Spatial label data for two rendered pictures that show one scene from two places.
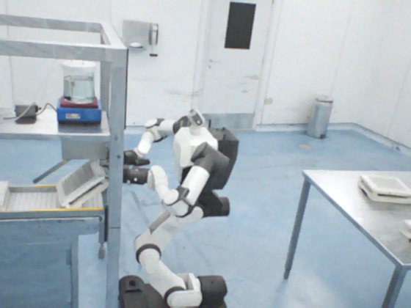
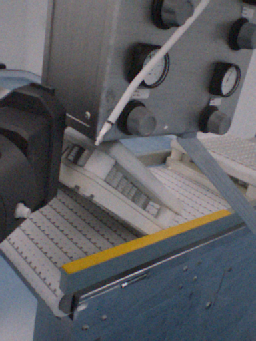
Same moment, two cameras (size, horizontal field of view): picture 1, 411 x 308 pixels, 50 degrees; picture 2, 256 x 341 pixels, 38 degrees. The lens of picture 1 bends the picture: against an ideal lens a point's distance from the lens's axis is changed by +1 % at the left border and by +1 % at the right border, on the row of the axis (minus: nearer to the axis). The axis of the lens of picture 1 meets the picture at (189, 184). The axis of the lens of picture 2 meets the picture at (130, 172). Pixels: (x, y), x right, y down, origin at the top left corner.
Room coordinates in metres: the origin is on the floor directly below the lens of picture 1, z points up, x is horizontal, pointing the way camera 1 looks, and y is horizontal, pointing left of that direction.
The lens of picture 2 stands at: (2.47, 0.34, 1.20)
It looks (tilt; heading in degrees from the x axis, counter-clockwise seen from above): 22 degrees down; 149
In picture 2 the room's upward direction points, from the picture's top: 11 degrees clockwise
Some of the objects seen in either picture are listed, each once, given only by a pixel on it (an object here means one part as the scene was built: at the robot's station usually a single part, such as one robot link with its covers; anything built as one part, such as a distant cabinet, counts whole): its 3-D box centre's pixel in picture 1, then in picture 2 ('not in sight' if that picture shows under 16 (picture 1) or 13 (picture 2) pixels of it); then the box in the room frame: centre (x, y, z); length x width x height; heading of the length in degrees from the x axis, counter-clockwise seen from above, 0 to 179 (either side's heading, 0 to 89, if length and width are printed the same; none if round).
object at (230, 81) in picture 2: not in sight; (226, 79); (2.14, 0.63, 1.16); 0.04 x 0.01 x 0.04; 106
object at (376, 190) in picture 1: (386, 185); not in sight; (2.53, -1.21, 0.94); 0.25 x 0.24 x 0.02; 2
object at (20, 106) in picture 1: (28, 108); not in sight; (1.96, 0.78, 1.36); 0.12 x 0.07 x 0.06; 106
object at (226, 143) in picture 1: (203, 158); not in sight; (2.15, -0.06, 1.14); 0.34 x 0.30 x 0.36; 15
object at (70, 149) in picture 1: (84, 137); (161, 31); (2.10, 0.56, 1.20); 0.22 x 0.11 x 0.20; 106
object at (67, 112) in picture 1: (79, 108); not in sight; (2.01, 0.56, 1.37); 0.21 x 0.20 x 0.09; 16
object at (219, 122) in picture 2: not in sight; (217, 118); (2.15, 0.63, 1.12); 0.03 x 0.03 x 0.04; 16
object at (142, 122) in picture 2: not in sight; (141, 115); (2.18, 0.51, 1.12); 0.03 x 0.02 x 0.04; 106
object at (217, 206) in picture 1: (203, 202); not in sight; (2.16, -0.09, 0.87); 0.28 x 0.13 x 0.18; 105
